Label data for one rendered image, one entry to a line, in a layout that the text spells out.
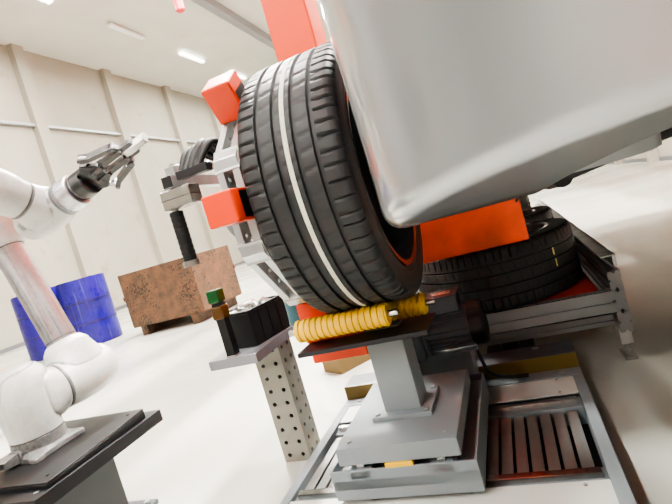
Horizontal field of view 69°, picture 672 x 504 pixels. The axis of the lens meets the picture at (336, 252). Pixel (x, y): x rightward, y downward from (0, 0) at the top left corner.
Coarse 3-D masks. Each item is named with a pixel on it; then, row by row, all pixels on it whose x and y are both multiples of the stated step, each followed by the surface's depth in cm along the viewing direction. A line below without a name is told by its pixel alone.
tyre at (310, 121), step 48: (288, 96) 101; (336, 96) 97; (240, 144) 102; (288, 144) 97; (336, 144) 94; (288, 192) 99; (336, 192) 95; (288, 240) 101; (336, 240) 99; (384, 240) 105; (336, 288) 108; (384, 288) 109
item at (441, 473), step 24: (480, 384) 146; (480, 408) 131; (480, 432) 122; (456, 456) 114; (480, 456) 113; (336, 480) 120; (360, 480) 118; (384, 480) 116; (408, 480) 114; (432, 480) 112; (456, 480) 110; (480, 480) 109
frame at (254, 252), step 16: (224, 128) 115; (224, 144) 112; (224, 160) 108; (224, 176) 109; (240, 176) 107; (240, 224) 110; (256, 224) 108; (240, 240) 110; (256, 240) 108; (256, 256) 110; (256, 272) 115; (272, 272) 118; (272, 288) 120; (288, 288) 124; (288, 304) 126
